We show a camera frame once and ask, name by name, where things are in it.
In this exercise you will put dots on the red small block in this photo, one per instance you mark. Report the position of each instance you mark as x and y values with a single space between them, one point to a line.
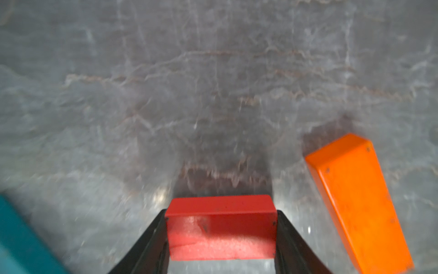
240 227

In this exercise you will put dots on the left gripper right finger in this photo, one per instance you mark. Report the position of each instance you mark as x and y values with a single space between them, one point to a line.
293 254

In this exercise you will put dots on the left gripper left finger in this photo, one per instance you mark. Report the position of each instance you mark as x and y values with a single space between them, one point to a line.
150 254

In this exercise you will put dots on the orange block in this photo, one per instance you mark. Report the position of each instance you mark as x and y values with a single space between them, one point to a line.
351 183

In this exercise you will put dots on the teal block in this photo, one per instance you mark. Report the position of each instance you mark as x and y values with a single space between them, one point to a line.
22 251

